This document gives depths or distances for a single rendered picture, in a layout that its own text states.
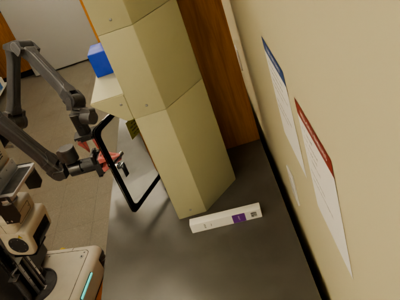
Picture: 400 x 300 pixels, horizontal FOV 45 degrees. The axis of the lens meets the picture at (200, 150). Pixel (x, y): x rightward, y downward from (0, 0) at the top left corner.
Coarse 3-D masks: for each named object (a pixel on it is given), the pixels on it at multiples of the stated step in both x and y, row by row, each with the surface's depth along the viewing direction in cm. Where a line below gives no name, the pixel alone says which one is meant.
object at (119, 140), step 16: (112, 128) 174; (128, 128) 182; (112, 144) 175; (128, 144) 182; (144, 144) 191; (112, 160) 175; (128, 160) 183; (144, 160) 191; (128, 176) 183; (144, 176) 192; (144, 192) 192
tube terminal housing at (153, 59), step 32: (128, 32) 143; (160, 32) 150; (128, 64) 148; (160, 64) 153; (192, 64) 164; (128, 96) 154; (160, 96) 155; (192, 96) 166; (160, 128) 162; (192, 128) 169; (160, 160) 169; (192, 160) 172; (224, 160) 186; (192, 192) 178
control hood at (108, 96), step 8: (96, 80) 169; (104, 80) 167; (112, 80) 165; (96, 88) 164; (104, 88) 162; (112, 88) 160; (120, 88) 158; (96, 96) 158; (104, 96) 156; (112, 96) 154; (120, 96) 154; (96, 104) 155; (104, 104) 155; (112, 104) 155; (120, 104) 155; (128, 104) 156; (112, 112) 157; (120, 112) 157; (128, 112) 157; (128, 120) 159
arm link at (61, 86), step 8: (16, 48) 212; (24, 48) 212; (32, 48) 214; (24, 56) 213; (32, 56) 212; (40, 56) 213; (32, 64) 213; (40, 64) 210; (48, 64) 211; (40, 72) 211; (48, 72) 208; (56, 72) 210; (48, 80) 209; (56, 80) 207; (64, 80) 208; (56, 88) 208; (64, 88) 204; (72, 88) 207; (64, 96) 205; (72, 96) 202; (80, 96) 206; (80, 104) 206
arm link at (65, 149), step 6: (66, 144) 184; (72, 144) 183; (60, 150) 181; (66, 150) 180; (72, 150) 181; (60, 156) 182; (66, 156) 180; (72, 156) 181; (78, 156) 184; (60, 162) 183; (66, 162) 183; (72, 162) 182; (66, 168) 186; (54, 174) 185; (60, 174) 185; (66, 174) 186
